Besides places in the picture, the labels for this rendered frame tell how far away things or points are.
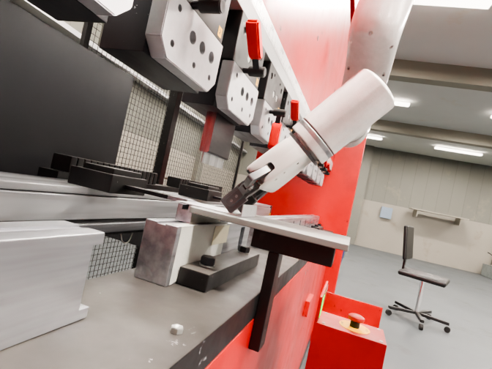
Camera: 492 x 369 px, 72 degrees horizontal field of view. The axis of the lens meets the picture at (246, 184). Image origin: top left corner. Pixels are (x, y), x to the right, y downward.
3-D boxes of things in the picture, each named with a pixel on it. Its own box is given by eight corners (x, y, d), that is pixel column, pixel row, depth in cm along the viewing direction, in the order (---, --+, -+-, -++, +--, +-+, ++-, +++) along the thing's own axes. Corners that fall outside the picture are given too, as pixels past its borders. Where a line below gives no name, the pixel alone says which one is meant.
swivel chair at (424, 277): (431, 318, 413) (448, 233, 414) (460, 340, 347) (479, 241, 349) (375, 304, 420) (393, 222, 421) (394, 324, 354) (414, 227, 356)
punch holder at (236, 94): (224, 106, 56) (245, 9, 56) (179, 100, 58) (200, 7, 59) (250, 128, 70) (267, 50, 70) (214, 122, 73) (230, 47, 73)
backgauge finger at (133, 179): (174, 209, 62) (180, 182, 62) (66, 182, 70) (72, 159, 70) (202, 210, 73) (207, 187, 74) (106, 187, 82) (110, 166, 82)
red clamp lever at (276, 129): (277, 150, 78) (285, 108, 78) (260, 147, 79) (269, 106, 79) (279, 151, 80) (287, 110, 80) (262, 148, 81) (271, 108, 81)
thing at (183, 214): (189, 223, 59) (193, 206, 59) (174, 219, 60) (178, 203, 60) (230, 220, 78) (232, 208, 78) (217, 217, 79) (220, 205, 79)
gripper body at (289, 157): (299, 135, 66) (255, 171, 68) (290, 121, 56) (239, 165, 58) (323, 165, 64) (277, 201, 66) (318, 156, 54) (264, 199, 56)
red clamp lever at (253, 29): (263, 17, 53) (266, 75, 60) (239, 16, 55) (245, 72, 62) (259, 22, 52) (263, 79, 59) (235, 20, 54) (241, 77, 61)
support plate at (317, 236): (347, 252, 49) (348, 245, 49) (188, 212, 57) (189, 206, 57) (349, 241, 66) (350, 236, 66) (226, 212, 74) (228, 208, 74)
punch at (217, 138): (206, 162, 61) (217, 112, 62) (196, 161, 62) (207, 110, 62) (225, 170, 71) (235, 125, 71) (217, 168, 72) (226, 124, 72)
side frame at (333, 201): (323, 345, 261) (384, 56, 265) (222, 311, 288) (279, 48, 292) (326, 334, 284) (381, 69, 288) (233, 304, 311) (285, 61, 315)
